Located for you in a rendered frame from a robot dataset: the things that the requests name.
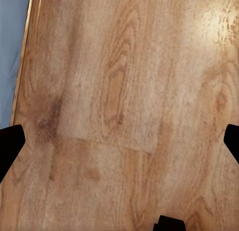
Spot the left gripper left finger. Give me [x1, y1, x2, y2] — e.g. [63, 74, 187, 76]
[0, 124, 25, 183]

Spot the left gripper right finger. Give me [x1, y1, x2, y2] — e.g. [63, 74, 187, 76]
[224, 124, 239, 163]

